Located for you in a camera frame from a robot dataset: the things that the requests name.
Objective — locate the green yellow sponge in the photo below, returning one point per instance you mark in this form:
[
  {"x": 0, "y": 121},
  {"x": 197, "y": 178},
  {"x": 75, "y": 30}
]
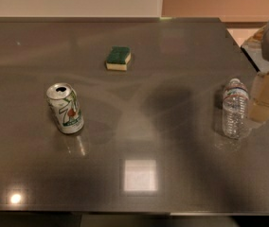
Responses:
[{"x": 118, "y": 58}]

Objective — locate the clear plastic water bottle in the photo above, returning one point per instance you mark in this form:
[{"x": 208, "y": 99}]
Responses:
[{"x": 235, "y": 100}]

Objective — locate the white green soda can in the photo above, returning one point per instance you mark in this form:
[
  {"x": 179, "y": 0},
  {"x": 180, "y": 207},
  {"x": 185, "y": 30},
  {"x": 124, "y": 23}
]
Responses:
[{"x": 63, "y": 102}]

